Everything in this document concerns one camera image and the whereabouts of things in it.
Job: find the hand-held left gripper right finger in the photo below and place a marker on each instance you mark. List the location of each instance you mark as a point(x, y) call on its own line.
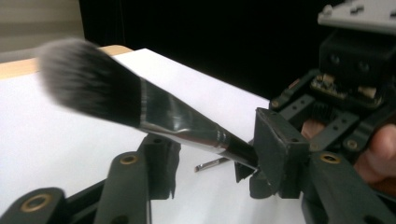
point(289, 168)

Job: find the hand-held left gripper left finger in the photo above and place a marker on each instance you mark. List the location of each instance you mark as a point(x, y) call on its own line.
point(127, 186)

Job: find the thin black eyeliner brush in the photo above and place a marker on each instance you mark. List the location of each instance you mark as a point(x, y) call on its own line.
point(208, 165)

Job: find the black makeup brush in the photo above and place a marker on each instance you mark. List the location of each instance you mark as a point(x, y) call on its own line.
point(174, 118)

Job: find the white table mat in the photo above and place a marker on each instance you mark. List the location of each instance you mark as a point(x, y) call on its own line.
point(46, 140)

